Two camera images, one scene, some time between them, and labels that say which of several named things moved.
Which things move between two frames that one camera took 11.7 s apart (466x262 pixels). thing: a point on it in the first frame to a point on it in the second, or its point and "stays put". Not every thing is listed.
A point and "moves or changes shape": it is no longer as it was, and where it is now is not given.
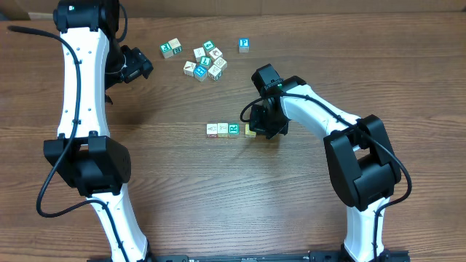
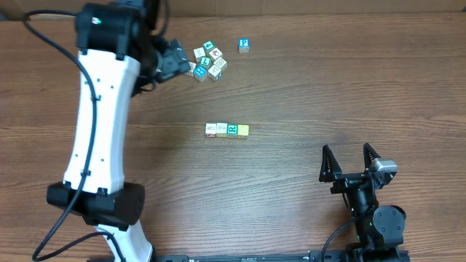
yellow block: x=249 y=133 moves or changes shape
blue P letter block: x=244 y=45 stays put
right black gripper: x=258 y=126 to x=331 y=171
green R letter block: x=234 y=129 stays put
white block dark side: x=214 y=72 stays put
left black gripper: x=139 y=64 to x=175 y=62
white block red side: x=212 y=130 stays put
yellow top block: x=223 y=129 stays put
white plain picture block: x=199 y=53 stays put
